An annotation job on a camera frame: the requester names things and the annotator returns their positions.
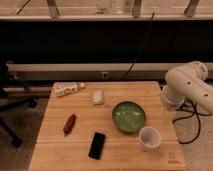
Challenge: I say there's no white cup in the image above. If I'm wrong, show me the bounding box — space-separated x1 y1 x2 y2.
139 126 161 151

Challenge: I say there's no black floor cable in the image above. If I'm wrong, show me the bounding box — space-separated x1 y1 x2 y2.
172 99 213 145

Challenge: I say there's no dark red pepper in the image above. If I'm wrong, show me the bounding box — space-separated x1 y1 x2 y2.
63 114 76 135

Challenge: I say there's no white sponge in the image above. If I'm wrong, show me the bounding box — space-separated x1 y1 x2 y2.
92 90 104 105

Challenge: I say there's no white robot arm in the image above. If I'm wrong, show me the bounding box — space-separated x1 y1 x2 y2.
160 61 213 114

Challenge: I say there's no black phone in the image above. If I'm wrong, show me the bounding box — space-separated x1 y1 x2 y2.
88 132 105 160

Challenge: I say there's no black hanging cable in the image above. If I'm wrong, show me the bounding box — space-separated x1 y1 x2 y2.
120 11 156 81

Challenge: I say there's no green bowl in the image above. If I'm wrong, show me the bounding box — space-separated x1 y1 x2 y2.
112 101 146 133

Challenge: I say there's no black office chair base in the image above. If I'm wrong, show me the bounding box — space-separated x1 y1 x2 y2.
0 63 38 148

